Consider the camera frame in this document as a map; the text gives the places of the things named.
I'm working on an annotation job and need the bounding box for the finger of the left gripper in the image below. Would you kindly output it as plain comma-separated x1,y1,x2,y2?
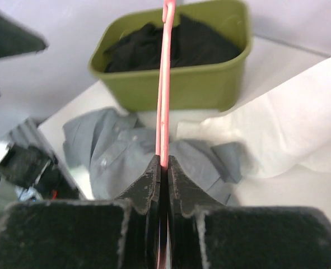
0,13,49,59

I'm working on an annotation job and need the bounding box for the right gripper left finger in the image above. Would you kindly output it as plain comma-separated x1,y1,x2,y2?
0,156,160,268

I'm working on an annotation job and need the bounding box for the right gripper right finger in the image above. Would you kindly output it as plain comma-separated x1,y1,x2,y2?
168,156,331,268

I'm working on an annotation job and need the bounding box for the grey shirt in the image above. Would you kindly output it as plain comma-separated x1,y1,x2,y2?
63,109,241,204

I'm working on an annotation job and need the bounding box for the pink hanger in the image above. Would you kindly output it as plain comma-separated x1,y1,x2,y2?
156,0,176,268

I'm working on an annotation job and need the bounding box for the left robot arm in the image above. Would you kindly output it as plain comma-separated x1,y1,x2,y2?
0,13,52,188

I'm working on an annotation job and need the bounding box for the white shirt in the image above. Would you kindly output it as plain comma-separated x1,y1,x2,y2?
176,58,331,178

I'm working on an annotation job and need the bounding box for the green plastic basket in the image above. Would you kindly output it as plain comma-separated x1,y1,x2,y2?
88,1,251,112

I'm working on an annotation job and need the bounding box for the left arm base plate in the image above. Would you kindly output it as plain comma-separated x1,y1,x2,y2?
34,164,80,200

